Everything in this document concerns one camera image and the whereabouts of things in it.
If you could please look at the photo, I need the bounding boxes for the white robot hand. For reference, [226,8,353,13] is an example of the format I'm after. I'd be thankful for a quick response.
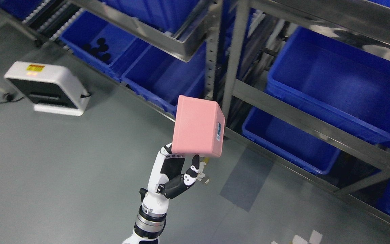
[141,143,200,215]

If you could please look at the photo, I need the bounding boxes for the pink plastic storage box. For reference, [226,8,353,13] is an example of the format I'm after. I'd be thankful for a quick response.
[171,95,225,158]

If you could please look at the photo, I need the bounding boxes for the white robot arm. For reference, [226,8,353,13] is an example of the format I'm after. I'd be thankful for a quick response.
[123,143,201,244]

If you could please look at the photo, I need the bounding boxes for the blue bin upper shelf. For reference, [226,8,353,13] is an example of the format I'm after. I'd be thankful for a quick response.
[104,0,199,33]

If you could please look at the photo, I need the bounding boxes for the metal shelf rack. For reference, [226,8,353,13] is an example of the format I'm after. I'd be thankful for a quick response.
[44,0,390,225]

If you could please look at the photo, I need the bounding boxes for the blue bin middle left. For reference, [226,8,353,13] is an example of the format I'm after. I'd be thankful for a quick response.
[121,44,206,115]

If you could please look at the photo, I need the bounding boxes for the blue bin lower centre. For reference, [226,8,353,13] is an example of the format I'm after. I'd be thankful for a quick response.
[242,106,341,175]

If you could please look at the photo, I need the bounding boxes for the white grey floor appliance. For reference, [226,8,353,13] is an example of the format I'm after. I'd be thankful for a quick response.
[4,61,92,116]

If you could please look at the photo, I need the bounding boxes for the blue bin with black items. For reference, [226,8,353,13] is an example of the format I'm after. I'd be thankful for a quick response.
[59,11,149,82]

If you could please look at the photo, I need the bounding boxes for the large blue bin right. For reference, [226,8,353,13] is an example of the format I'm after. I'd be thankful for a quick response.
[264,27,390,144]

